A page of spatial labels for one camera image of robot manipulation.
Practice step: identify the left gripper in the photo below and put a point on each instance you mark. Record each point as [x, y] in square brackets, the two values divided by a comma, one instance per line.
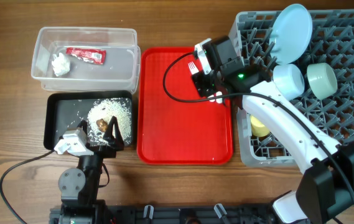
[109, 152]

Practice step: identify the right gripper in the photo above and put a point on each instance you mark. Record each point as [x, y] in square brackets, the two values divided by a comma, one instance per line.
[200, 85]

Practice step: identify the food scraps and rice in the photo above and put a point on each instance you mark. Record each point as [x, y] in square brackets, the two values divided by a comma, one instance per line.
[93, 110]

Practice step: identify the white plastic spoon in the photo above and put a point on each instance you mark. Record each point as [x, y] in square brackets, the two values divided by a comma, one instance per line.
[219, 100]

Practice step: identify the yellow plastic cup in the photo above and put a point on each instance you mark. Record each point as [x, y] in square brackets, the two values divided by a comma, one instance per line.
[258, 128]

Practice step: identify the light blue bowl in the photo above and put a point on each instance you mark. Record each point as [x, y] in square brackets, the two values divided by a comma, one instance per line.
[289, 80]

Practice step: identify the light blue plate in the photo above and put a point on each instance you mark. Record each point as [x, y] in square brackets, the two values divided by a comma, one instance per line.
[291, 34]

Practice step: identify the mint green bowl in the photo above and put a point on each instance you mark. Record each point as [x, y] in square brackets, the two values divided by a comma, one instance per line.
[322, 80]

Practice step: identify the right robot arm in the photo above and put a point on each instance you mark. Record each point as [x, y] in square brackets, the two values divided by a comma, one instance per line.
[327, 185]

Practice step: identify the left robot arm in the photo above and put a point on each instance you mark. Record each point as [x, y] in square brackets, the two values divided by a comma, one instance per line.
[79, 186]

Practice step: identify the black waste tray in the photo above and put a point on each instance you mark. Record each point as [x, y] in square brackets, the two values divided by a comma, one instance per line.
[66, 110]

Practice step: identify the clear plastic waste bin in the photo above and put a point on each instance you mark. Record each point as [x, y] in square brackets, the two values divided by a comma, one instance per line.
[119, 71]

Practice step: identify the grey dishwasher rack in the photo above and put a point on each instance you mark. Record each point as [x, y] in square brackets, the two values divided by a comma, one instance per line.
[332, 42]

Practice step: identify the red serving tray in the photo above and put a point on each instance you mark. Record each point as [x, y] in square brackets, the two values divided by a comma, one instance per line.
[171, 129]

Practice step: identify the red snack wrapper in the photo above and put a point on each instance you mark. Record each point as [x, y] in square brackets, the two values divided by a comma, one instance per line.
[94, 56]

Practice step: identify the crumpled white tissue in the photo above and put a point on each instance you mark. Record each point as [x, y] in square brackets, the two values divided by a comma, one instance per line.
[60, 64]

